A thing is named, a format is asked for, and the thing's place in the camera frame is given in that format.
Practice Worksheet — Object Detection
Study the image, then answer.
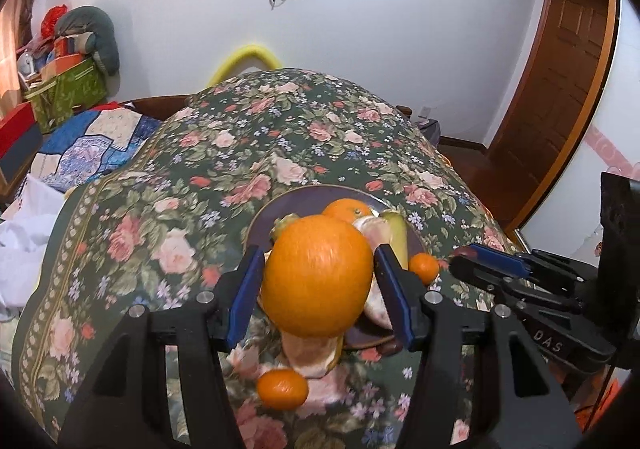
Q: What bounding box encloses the blue patchwork quilt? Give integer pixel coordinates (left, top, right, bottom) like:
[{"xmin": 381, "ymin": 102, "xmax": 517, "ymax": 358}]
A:
[{"xmin": 37, "ymin": 104, "xmax": 164, "ymax": 193}]

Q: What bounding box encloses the orange box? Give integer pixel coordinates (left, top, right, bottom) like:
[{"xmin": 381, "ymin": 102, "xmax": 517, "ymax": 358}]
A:
[{"xmin": 41, "ymin": 53, "xmax": 84, "ymax": 80}]

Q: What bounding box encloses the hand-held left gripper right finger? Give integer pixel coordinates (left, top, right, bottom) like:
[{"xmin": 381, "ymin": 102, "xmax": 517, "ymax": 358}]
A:
[{"xmin": 374, "ymin": 243, "xmax": 587, "ymax": 449}]

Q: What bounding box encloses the wooden door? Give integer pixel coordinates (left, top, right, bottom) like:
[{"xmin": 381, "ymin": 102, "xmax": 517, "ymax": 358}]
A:
[{"xmin": 487, "ymin": 0, "xmax": 614, "ymax": 231}]

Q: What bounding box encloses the white cloth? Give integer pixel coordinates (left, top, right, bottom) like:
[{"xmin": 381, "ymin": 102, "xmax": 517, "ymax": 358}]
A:
[{"xmin": 0, "ymin": 173, "xmax": 67, "ymax": 326}]

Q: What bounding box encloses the floral tablecloth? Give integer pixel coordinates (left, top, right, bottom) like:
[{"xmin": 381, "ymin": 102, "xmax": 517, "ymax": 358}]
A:
[{"xmin": 11, "ymin": 69, "xmax": 532, "ymax": 449}]

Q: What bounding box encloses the purple plate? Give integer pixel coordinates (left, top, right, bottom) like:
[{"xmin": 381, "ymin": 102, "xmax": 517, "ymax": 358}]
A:
[{"xmin": 247, "ymin": 185, "xmax": 429, "ymax": 351}]

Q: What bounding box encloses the green bag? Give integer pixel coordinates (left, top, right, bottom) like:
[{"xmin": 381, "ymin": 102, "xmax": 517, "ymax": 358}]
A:
[{"xmin": 25, "ymin": 58, "xmax": 110, "ymax": 133}]

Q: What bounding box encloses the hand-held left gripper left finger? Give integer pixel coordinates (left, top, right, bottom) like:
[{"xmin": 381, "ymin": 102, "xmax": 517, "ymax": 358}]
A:
[{"xmin": 57, "ymin": 244, "xmax": 269, "ymax": 449}]

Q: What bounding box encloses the large orange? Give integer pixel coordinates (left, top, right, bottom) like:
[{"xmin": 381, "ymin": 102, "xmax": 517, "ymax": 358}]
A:
[
  {"xmin": 261, "ymin": 215, "xmax": 376, "ymax": 338},
  {"xmin": 321, "ymin": 198, "xmax": 375, "ymax": 226}
]

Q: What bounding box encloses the grey plush pillow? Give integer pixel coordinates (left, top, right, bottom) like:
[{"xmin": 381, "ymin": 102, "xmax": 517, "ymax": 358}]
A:
[{"xmin": 54, "ymin": 6, "xmax": 121, "ymax": 76}]

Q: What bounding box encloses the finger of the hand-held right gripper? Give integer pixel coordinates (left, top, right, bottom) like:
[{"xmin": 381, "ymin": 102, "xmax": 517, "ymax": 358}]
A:
[
  {"xmin": 467, "ymin": 243, "xmax": 599, "ymax": 298},
  {"xmin": 448, "ymin": 254, "xmax": 582, "ymax": 316}
]

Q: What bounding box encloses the small tangerine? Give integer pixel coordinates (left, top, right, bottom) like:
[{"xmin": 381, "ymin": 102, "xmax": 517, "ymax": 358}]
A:
[
  {"xmin": 408, "ymin": 252, "xmax": 441, "ymax": 286},
  {"xmin": 256, "ymin": 368, "xmax": 310, "ymax": 413}
]

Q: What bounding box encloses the dark grey box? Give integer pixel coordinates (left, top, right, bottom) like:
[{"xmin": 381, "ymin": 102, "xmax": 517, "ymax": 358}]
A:
[{"xmin": 0, "ymin": 129, "xmax": 44, "ymax": 186}]

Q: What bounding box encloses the pink curtain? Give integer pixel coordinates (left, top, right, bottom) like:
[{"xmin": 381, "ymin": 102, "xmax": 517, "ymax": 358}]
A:
[{"xmin": 0, "ymin": 0, "xmax": 62, "ymax": 101}]

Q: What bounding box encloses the red box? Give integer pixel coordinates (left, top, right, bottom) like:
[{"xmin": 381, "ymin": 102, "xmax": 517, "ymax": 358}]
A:
[{"xmin": 0, "ymin": 103, "xmax": 37, "ymax": 156}]

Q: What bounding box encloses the red plastic bag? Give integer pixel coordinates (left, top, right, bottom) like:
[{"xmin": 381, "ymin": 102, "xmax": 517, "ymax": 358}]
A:
[{"xmin": 40, "ymin": 4, "xmax": 69, "ymax": 38}]

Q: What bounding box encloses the yellow foam tube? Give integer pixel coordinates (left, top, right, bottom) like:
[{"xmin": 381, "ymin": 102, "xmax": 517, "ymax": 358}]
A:
[{"xmin": 207, "ymin": 44, "xmax": 282, "ymax": 86}]

